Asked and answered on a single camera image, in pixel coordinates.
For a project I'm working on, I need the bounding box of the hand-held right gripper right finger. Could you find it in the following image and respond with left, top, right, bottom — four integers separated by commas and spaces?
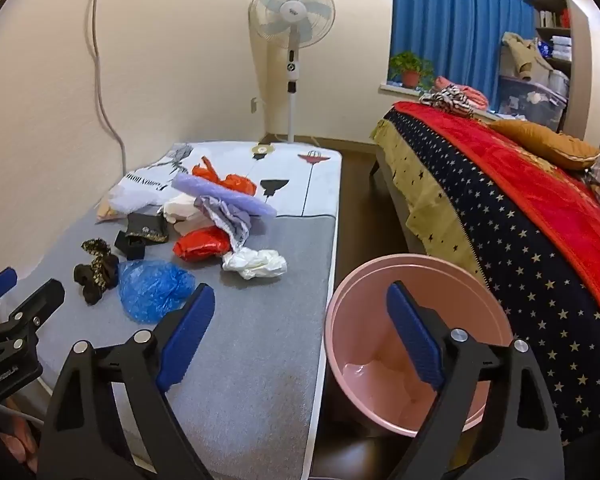
385, 280, 566, 480

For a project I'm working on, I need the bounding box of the black lace fabric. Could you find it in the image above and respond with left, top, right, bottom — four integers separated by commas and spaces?
73, 239, 121, 306

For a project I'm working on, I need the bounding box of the black printed packet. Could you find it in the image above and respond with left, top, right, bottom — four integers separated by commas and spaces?
126, 211, 170, 245

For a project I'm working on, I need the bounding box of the purple foam sheet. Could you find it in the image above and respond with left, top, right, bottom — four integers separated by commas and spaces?
171, 174, 277, 218

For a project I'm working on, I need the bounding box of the potted green plant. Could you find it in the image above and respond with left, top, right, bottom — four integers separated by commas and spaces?
388, 51, 436, 90

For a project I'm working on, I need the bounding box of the pink plastic bin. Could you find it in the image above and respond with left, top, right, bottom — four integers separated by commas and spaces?
324, 253, 515, 438

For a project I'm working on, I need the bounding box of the red package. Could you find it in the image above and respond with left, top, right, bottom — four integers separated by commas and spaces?
172, 225, 231, 262

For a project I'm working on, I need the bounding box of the yellow star-patterned bed sheet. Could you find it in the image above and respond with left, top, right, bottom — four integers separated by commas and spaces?
370, 117, 491, 286

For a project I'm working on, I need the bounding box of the white printed bag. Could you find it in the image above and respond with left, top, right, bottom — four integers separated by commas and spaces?
107, 142, 196, 213

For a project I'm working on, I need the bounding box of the small black box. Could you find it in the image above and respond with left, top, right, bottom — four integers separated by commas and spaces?
115, 231, 147, 261

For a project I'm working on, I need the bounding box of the clear plastic storage box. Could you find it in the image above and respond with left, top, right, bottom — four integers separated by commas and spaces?
497, 74, 568, 131

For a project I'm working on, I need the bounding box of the orange plastic bag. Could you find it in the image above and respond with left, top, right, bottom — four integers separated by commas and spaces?
191, 156, 257, 196

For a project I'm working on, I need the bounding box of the blue plastic bag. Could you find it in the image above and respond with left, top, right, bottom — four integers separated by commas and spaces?
117, 259, 197, 324

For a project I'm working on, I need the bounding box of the orange pillow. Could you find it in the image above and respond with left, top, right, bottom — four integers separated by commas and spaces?
487, 118, 600, 171

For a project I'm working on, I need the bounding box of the beige coat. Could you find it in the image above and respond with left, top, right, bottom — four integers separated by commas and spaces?
500, 31, 556, 81

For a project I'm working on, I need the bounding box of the grey wall cable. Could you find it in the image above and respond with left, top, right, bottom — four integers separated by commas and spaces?
91, 0, 127, 171

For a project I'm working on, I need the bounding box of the purple patterned cloth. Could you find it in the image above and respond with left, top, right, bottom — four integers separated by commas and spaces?
194, 195, 253, 253

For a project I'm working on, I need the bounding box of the crumpled white plastic bag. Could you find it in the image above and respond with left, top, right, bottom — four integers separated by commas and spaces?
222, 247, 288, 281

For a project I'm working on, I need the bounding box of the pink folded cloth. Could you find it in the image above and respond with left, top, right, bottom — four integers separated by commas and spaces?
434, 76, 490, 109

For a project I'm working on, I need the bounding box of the wooden bookshelf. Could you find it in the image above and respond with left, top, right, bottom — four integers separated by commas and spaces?
532, 0, 573, 81

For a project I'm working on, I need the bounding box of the white crumpled cloth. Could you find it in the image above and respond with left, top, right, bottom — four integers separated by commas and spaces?
162, 197, 206, 236

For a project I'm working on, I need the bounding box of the white standing fan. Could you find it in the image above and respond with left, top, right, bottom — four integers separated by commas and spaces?
248, 0, 337, 146

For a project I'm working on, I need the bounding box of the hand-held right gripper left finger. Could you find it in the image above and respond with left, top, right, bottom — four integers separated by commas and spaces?
36, 282, 216, 480

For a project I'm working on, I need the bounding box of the blue curtain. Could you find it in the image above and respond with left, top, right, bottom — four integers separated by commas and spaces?
392, 0, 538, 111

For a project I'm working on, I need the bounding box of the black and white striped cloth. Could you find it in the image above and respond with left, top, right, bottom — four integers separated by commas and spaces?
419, 85, 476, 118

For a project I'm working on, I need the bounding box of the dark star-patterned blanket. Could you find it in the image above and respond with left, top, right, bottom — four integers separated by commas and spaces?
382, 107, 600, 443

